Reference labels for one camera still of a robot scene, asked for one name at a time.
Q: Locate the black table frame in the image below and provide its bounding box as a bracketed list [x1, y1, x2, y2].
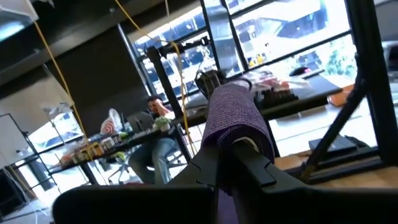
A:
[298, 0, 398, 185]

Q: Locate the person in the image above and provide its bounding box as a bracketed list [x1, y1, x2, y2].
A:
[127, 95, 188, 185]

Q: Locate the grey laptop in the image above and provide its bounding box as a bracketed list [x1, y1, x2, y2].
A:
[126, 111, 155, 134]

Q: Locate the yellow hanging cable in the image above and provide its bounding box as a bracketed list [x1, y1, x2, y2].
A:
[113, 0, 197, 156]
[32, 19, 94, 156]

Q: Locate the black computer mouse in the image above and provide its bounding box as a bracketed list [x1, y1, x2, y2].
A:
[288, 65, 309, 77]

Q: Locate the purple elastic bandage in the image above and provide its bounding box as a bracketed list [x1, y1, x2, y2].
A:
[201, 80, 276, 224]

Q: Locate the red white patterned bag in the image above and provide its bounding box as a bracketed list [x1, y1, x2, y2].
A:
[99, 108, 124, 136]

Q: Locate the black flat box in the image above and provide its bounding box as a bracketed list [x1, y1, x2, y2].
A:
[308, 134, 358, 153]

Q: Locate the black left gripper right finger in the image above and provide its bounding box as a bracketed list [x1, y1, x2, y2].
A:
[231, 141, 398, 224]

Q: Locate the black desk with keyboards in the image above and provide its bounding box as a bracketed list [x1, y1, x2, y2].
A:
[254, 73, 343, 121]

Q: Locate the small potted plant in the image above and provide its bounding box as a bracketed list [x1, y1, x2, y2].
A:
[153, 116, 172, 133]

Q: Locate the black camera stand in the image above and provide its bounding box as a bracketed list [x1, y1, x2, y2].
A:
[146, 35, 211, 119]

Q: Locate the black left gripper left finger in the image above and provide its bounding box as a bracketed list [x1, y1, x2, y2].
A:
[52, 145, 220, 224]

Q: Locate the cluttered black desk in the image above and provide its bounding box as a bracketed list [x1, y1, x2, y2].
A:
[46, 118, 192, 187]

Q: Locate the white whiteboard black frame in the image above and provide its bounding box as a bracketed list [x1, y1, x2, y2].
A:
[0, 113, 62, 200]

